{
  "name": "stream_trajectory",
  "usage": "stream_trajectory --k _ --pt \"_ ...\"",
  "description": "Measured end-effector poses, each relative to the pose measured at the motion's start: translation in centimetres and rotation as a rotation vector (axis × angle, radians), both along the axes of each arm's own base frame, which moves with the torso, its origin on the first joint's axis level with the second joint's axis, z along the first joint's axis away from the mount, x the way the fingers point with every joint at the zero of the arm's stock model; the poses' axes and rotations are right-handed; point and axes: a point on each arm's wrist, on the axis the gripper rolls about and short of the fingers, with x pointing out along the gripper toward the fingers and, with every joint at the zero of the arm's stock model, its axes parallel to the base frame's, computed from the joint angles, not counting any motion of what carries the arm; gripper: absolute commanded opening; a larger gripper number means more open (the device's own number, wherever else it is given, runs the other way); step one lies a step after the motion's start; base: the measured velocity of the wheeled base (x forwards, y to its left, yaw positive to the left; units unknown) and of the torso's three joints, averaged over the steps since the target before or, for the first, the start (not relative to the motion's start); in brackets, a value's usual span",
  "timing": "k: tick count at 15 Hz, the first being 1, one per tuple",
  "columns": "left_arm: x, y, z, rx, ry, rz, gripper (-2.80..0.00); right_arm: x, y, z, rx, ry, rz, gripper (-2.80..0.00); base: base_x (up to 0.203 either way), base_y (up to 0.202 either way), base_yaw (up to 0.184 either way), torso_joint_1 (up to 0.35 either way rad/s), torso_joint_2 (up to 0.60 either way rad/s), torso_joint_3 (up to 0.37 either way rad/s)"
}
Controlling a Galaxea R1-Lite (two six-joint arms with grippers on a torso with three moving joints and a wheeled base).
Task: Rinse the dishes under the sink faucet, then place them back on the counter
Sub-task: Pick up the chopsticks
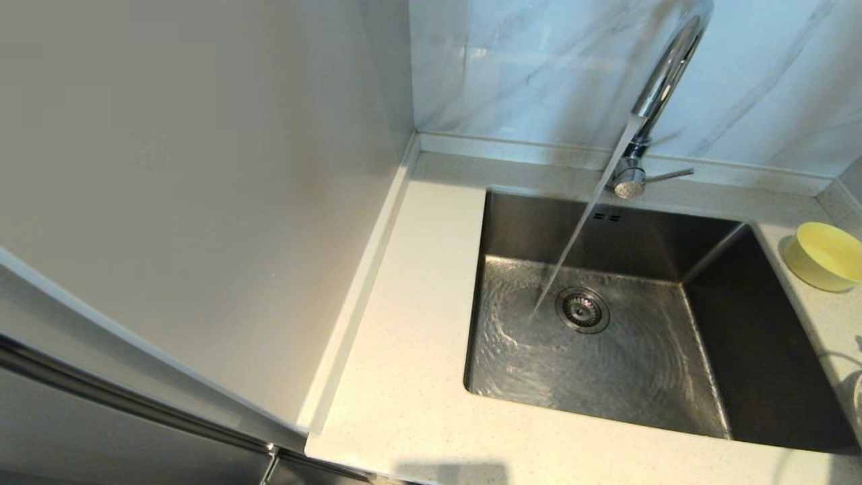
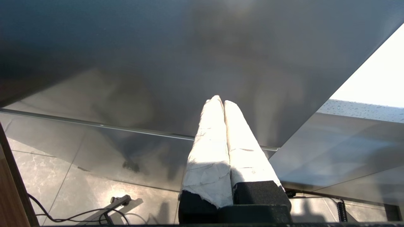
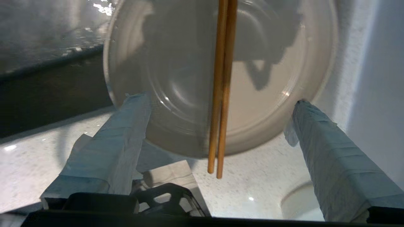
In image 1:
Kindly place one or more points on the grey metal appliance door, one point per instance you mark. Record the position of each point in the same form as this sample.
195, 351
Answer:
101, 431

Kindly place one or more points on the chrome gooseneck kitchen faucet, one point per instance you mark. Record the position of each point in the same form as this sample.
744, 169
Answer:
667, 74

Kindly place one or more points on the round metal drain strainer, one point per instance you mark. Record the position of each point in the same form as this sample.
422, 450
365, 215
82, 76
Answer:
582, 310

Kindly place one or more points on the yellow plastic bowl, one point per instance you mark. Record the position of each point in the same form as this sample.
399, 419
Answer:
827, 259

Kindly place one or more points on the stainless steel sink basin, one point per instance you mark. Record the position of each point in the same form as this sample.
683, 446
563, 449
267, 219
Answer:
640, 384

